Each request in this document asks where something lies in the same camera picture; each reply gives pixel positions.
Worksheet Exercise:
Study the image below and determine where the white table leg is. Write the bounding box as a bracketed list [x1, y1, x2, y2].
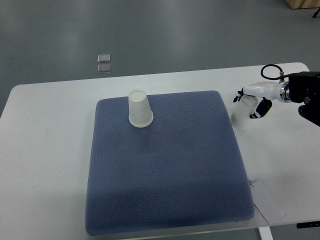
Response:
[258, 226, 273, 240]

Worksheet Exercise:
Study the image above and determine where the black table control panel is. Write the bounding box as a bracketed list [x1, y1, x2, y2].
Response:
[296, 221, 320, 229]

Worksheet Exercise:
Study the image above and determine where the black tripod leg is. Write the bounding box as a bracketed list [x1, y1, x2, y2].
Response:
[312, 8, 320, 18]

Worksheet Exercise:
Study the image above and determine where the white paper cup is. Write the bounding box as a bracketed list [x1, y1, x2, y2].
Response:
[230, 95, 259, 130]
[128, 89, 154, 128]

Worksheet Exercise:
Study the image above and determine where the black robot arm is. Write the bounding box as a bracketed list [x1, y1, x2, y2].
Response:
[260, 64, 320, 126]

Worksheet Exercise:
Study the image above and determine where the white paper tag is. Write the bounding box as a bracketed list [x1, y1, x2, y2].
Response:
[250, 180, 286, 224]

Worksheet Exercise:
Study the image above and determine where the blue textured cushion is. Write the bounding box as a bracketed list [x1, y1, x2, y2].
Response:
[85, 90, 255, 236]

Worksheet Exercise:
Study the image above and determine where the white paper cup on cushion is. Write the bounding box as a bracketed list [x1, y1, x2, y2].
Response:
[128, 89, 154, 128]

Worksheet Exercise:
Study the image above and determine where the upper metal floor plate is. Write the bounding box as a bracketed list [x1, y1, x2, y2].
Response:
[97, 53, 111, 63]

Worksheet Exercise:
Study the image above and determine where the wooden box corner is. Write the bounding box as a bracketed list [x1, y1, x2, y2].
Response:
[285, 0, 320, 10]

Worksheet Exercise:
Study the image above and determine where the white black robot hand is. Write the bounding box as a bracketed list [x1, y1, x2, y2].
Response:
[233, 81, 288, 119]

